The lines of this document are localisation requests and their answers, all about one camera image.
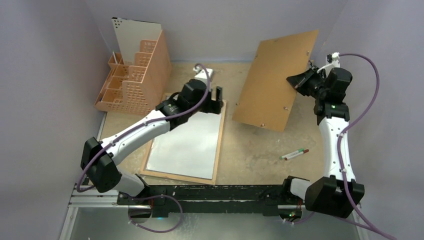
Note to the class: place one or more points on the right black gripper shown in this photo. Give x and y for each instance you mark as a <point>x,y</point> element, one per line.
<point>305,80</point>

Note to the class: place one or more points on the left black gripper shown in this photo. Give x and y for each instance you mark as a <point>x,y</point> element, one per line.
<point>214,107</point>

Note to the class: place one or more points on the brown cardboard backing board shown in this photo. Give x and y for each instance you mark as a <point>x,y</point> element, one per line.
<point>266,98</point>

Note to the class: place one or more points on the printed photo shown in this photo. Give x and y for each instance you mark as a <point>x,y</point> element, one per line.
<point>188,149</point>

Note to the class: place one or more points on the white wooden picture frame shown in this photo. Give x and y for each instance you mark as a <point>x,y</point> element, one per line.
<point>215,165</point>

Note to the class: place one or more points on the orange plastic file organizer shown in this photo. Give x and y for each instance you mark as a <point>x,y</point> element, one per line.
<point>138,88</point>

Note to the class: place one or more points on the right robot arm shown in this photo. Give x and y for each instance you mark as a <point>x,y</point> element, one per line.
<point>337,192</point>

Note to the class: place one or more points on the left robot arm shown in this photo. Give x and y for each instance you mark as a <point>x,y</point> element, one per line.
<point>101,158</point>

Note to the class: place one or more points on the green capped marker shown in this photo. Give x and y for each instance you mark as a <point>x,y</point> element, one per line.
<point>281,157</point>

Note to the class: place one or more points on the red capped marker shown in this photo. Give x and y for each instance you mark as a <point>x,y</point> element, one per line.
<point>297,154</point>

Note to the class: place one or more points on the beige perforated folder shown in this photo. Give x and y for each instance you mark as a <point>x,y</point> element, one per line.
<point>129,34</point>

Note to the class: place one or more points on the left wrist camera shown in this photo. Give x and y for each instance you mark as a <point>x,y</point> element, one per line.
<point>201,75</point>

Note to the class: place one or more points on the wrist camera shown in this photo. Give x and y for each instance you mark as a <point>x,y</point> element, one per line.
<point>333,61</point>
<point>201,75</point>

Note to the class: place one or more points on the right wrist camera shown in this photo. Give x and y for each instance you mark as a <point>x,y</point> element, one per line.
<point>333,61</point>

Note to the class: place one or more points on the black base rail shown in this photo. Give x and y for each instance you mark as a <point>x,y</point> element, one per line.
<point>269,200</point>

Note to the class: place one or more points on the aluminium table frame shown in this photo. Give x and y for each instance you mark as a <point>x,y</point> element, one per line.
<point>336,193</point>

